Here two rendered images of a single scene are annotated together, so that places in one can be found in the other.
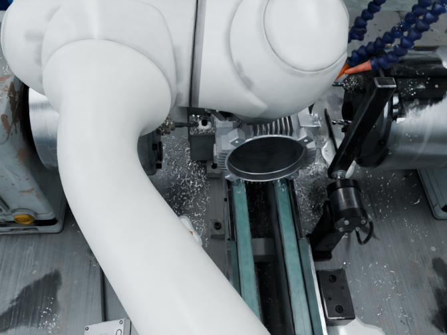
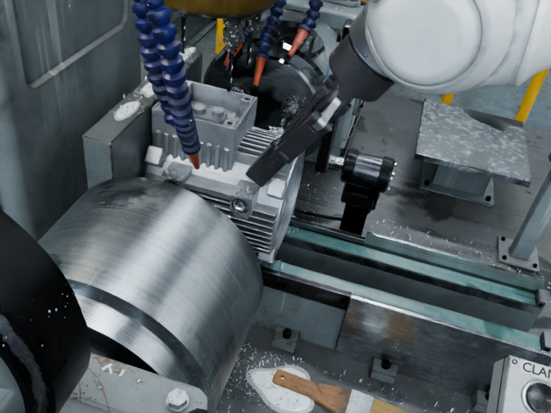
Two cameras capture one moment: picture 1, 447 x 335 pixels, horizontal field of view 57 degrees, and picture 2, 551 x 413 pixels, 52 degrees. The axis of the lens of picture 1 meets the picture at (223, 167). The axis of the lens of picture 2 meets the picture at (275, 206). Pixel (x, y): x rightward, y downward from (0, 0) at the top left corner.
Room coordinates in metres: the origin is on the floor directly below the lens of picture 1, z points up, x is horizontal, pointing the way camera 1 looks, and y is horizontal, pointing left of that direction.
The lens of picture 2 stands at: (0.24, 0.56, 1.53)
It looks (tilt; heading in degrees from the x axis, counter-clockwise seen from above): 38 degrees down; 289
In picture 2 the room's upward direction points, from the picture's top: 9 degrees clockwise
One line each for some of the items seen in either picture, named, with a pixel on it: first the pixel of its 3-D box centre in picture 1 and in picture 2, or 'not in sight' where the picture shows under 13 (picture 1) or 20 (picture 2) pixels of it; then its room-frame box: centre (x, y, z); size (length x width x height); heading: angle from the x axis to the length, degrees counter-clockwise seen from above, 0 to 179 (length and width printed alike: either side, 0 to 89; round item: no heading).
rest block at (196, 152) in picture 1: (203, 137); not in sight; (0.60, 0.05, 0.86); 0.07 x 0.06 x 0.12; 99
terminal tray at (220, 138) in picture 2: not in sight; (205, 124); (0.58, -0.06, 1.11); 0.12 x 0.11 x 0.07; 9
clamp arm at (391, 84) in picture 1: (356, 135); (336, 102); (0.44, -0.22, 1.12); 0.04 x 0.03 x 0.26; 9
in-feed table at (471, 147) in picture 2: not in sight; (464, 157); (0.22, -0.65, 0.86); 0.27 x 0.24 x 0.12; 99
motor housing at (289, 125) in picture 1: (260, 119); (227, 183); (0.54, -0.07, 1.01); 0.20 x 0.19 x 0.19; 9
